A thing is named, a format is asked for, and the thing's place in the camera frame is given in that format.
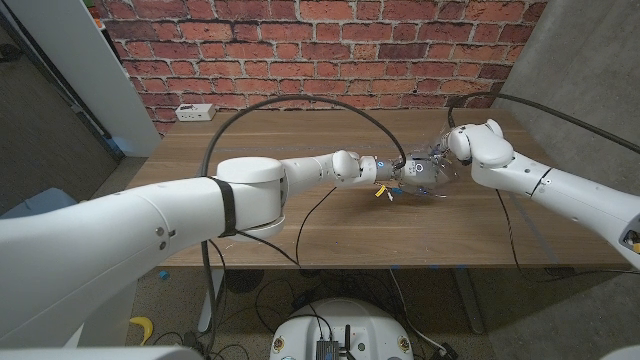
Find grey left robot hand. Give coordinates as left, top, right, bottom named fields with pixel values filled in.
left=392, top=149, right=459, bottom=199

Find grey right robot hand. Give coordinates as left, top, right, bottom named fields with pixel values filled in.
left=430, top=132, right=454, bottom=162

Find clear cellophane sheet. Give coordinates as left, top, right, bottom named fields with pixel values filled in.
left=399, top=128, right=462, bottom=200

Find small grey electronics box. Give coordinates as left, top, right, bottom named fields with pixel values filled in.
left=314, top=338, right=341, bottom=360

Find dark grey table leg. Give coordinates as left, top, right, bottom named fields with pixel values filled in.
left=452, top=268, right=485, bottom=335

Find white robot torso base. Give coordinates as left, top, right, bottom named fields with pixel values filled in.
left=268, top=298, right=415, bottom=360

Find red brick print backdrop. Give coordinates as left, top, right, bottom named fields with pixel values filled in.
left=92, top=0, right=549, bottom=136

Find round black floor fan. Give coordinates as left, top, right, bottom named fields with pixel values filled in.
left=223, top=269, right=265, bottom=295

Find white power strip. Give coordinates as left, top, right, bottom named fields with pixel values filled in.
left=174, top=103, right=217, bottom=123

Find white table leg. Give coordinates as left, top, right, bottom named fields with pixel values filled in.
left=197, top=269, right=226, bottom=332

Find yellow curved floor object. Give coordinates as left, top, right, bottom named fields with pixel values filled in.
left=128, top=315, right=155, bottom=346

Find white cabinet panel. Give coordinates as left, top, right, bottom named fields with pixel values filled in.
left=4, top=0, right=162, bottom=158

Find white robot chest rim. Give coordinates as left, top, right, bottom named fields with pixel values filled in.
left=0, top=346, right=206, bottom=360

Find blue storage bin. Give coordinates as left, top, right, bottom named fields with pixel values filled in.
left=0, top=187, right=79, bottom=219

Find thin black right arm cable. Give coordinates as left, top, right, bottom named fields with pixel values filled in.
left=494, top=188, right=640, bottom=284

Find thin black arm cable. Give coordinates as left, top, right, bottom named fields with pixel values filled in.
left=494, top=188, right=640, bottom=284
left=234, top=186, right=339, bottom=269

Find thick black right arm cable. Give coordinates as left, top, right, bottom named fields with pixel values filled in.
left=446, top=91, right=640, bottom=155

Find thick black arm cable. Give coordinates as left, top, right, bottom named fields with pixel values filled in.
left=199, top=94, right=407, bottom=356
left=446, top=91, right=640, bottom=155

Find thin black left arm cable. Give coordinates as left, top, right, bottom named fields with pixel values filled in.
left=234, top=186, right=339, bottom=269

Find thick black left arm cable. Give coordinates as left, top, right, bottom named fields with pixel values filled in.
left=199, top=94, right=407, bottom=356

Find white floor cable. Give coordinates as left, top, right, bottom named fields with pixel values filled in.
left=388, top=268, right=449, bottom=355

